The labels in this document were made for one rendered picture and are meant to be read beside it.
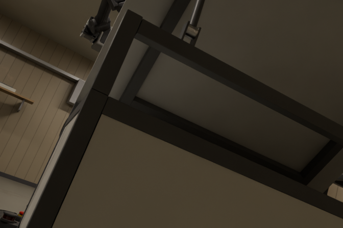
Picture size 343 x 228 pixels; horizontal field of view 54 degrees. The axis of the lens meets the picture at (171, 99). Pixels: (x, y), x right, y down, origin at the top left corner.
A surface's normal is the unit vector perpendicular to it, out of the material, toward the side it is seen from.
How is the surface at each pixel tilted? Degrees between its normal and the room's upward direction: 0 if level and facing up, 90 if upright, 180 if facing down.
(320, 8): 131
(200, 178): 90
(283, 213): 90
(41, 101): 90
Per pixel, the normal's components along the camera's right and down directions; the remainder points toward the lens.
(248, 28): 0.05, 0.47
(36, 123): 0.45, -0.11
